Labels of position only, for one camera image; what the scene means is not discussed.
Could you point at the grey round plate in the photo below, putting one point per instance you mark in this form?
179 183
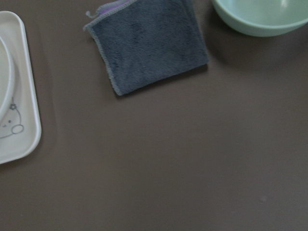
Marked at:
7 78

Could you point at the cream rabbit tray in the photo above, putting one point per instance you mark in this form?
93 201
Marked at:
20 130

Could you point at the grey folded cloth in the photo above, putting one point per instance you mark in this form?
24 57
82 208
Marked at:
145 41

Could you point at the mint green bowl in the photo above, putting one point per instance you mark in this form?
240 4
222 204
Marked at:
263 18

